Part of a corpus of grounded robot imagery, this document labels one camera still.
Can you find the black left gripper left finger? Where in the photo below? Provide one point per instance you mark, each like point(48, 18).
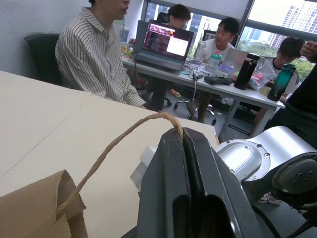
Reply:
point(163, 186)

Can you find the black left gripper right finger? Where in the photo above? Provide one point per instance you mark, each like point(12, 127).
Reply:
point(215, 178)

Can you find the brown paper bag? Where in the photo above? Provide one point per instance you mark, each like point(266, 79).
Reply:
point(29, 213)

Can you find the white crumpled paper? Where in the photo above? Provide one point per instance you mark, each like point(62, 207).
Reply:
point(227, 100)

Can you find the clear plastic bag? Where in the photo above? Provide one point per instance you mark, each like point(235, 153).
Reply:
point(262, 72)

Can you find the white translucent box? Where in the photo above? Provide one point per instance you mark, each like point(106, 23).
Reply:
point(142, 171)

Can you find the white crumpled cloth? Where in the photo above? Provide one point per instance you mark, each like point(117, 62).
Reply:
point(271, 198)

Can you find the chrome office chair base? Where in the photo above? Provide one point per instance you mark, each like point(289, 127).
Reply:
point(192, 105)

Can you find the white office desk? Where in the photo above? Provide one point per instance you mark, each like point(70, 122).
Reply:
point(223, 90)

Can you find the black game controller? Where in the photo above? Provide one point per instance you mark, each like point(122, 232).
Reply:
point(218, 80)

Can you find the black thermos bottle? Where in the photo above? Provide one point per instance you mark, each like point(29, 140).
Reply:
point(246, 72)

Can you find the person in dark clothes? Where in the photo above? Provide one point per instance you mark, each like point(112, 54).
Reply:
point(297, 99)

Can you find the green water bottle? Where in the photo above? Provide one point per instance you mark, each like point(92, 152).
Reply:
point(282, 83)

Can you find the silver open laptop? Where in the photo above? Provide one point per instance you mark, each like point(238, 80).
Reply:
point(235, 58)

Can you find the clear plastic bottle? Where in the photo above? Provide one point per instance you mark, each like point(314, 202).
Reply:
point(201, 50)

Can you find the green cup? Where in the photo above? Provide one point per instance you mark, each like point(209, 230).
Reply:
point(129, 52)

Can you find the person in white t-shirt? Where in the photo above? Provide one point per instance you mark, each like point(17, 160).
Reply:
point(224, 37)

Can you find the black open laptop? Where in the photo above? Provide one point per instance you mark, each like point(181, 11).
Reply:
point(163, 42)

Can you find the person in white black-trimmed shirt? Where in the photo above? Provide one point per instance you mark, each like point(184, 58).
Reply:
point(288, 53)

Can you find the person in striped shirt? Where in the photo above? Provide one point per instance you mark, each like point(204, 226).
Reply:
point(91, 54)

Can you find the person with black tousled hair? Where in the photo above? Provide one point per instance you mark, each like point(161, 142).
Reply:
point(177, 16)

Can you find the black high-back chair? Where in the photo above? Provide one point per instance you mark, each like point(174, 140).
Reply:
point(162, 17)

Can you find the black office chair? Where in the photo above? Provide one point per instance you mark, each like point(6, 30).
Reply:
point(44, 57)

